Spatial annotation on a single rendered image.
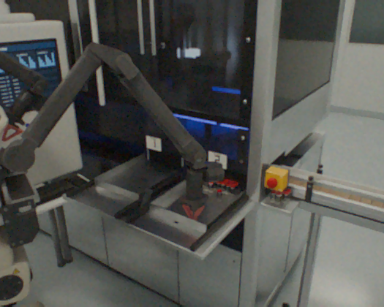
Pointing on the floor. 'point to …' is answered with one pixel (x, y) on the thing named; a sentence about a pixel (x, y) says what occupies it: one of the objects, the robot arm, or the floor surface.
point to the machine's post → (259, 142)
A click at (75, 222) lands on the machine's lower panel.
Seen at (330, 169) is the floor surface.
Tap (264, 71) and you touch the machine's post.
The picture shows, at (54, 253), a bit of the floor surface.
